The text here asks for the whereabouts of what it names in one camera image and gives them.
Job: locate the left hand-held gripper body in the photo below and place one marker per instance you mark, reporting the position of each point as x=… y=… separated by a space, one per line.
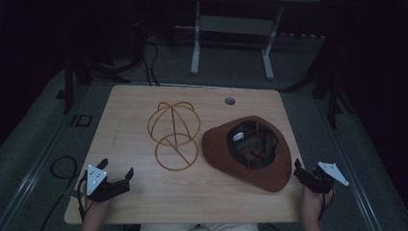
x=94 y=179

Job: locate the metal floor rail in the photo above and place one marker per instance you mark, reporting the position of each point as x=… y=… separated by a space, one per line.
x=356 y=179
x=32 y=179

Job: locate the black rectangular floor bracket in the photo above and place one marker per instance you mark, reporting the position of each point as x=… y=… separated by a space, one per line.
x=77 y=120

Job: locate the brown felt hat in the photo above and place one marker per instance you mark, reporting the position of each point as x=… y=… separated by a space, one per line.
x=218 y=150

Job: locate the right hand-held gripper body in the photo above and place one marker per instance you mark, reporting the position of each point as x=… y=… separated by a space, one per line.
x=320 y=181

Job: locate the person's left hand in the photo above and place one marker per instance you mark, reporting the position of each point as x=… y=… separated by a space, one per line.
x=95 y=210

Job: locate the person's right hand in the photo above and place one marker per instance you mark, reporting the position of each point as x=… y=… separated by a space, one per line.
x=312 y=203

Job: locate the white metal desk frame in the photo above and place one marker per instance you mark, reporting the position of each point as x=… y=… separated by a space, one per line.
x=234 y=25

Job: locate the black tripod stand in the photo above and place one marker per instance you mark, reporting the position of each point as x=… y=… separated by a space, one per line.
x=333 y=96
x=69 y=83

